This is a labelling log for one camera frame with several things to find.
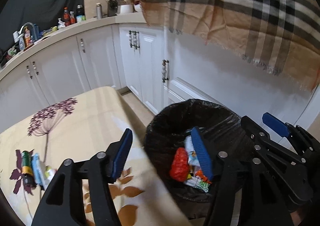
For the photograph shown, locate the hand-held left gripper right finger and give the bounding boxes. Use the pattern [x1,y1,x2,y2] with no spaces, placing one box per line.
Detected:
[190,127,295,226]

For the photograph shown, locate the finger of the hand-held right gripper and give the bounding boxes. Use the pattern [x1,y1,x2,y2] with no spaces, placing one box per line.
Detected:
[240,116,307,166]
[262,113,313,151]

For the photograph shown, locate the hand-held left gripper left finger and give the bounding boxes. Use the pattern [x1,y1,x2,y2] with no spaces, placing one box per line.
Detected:
[31,128,133,226]

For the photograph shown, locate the white printed snack packet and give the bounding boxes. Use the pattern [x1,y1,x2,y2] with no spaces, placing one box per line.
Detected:
[184,136,201,167]

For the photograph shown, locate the orange plastic bag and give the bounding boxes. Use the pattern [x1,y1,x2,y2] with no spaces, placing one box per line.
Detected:
[194,169,208,181]

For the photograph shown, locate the red plastic bag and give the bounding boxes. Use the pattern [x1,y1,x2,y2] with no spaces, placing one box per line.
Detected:
[169,147,190,182]

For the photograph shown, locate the green white wrapper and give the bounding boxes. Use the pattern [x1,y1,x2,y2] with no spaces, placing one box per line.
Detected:
[184,175,212,193]

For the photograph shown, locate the trash bin with black bag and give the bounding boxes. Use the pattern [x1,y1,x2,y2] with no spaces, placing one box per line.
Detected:
[144,98,253,219]

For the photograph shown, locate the floral tablecloth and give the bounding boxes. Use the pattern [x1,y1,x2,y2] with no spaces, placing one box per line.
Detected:
[0,86,193,226]

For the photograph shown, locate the blue white packet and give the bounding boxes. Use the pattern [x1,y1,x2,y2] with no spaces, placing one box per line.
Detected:
[31,153,45,186]

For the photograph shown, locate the white kitchen cabinets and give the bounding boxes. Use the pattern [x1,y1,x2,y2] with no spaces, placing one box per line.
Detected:
[0,13,310,141]

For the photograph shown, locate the green yellow battery tube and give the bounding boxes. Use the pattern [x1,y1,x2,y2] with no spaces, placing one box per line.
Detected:
[21,151,37,188]

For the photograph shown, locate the plaid beige cloth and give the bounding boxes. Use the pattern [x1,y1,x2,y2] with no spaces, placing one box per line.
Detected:
[139,0,320,91]

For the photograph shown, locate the yellow green packets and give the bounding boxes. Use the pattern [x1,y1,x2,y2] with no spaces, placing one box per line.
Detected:
[42,26,58,36]

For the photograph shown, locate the white blender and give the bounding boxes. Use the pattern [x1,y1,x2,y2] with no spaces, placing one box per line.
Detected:
[117,0,134,15]

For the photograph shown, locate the dark sauce bottle red label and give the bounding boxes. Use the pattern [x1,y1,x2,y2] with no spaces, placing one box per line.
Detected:
[62,7,70,26]

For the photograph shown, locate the orange dish soap bottle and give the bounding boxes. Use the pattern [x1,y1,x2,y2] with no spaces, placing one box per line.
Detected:
[24,26,32,46]

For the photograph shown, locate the chrome faucet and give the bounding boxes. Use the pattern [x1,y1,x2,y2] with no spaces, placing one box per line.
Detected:
[22,22,35,41]

